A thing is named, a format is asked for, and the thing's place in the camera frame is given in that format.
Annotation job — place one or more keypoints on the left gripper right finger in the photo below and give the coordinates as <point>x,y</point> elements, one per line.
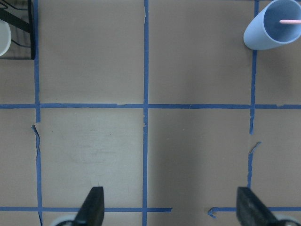
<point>250,210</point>

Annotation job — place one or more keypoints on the white mug left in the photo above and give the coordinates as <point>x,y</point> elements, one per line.
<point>5,37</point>

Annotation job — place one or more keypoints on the light blue plastic cup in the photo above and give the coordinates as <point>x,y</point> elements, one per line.
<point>265,31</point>

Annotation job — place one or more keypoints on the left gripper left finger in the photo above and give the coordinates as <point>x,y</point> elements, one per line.
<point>91,212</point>

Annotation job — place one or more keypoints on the black wire mug rack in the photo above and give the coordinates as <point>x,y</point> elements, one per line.
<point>19,14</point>

